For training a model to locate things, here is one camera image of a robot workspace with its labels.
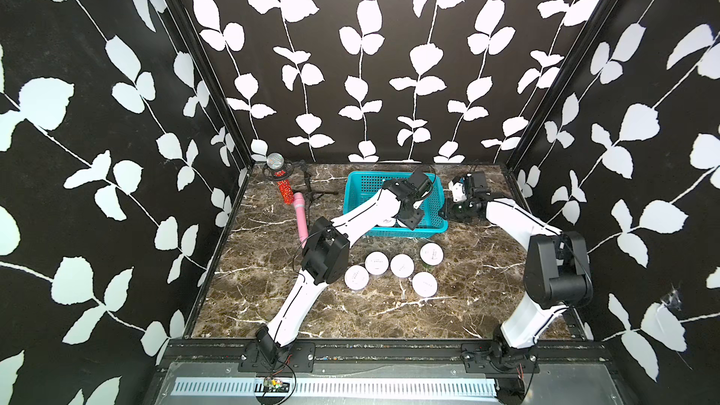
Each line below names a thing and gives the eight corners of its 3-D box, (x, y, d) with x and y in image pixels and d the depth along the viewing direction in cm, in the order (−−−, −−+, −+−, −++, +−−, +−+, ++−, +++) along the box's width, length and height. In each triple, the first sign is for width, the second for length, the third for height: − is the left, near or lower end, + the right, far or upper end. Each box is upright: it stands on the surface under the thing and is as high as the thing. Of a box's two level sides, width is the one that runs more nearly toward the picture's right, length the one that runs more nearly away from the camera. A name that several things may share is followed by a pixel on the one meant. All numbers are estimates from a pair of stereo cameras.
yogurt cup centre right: (390, 282, 90) (392, 273, 84) (389, 263, 94) (390, 253, 88) (412, 282, 90) (416, 273, 84) (410, 263, 94) (413, 253, 88)
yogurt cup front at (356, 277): (345, 294, 87) (343, 286, 82) (346, 273, 91) (345, 264, 86) (368, 294, 87) (368, 286, 82) (368, 273, 91) (368, 264, 86)
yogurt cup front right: (411, 300, 86) (414, 292, 80) (409, 280, 90) (412, 271, 84) (435, 301, 86) (440, 293, 80) (432, 280, 90) (436, 271, 85)
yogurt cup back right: (419, 270, 92) (422, 261, 86) (417, 251, 96) (420, 242, 91) (441, 270, 92) (445, 261, 86) (437, 252, 96) (442, 242, 91)
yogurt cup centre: (370, 283, 89) (370, 274, 83) (363, 265, 93) (363, 255, 87) (390, 276, 91) (391, 266, 85) (382, 258, 95) (383, 248, 89)
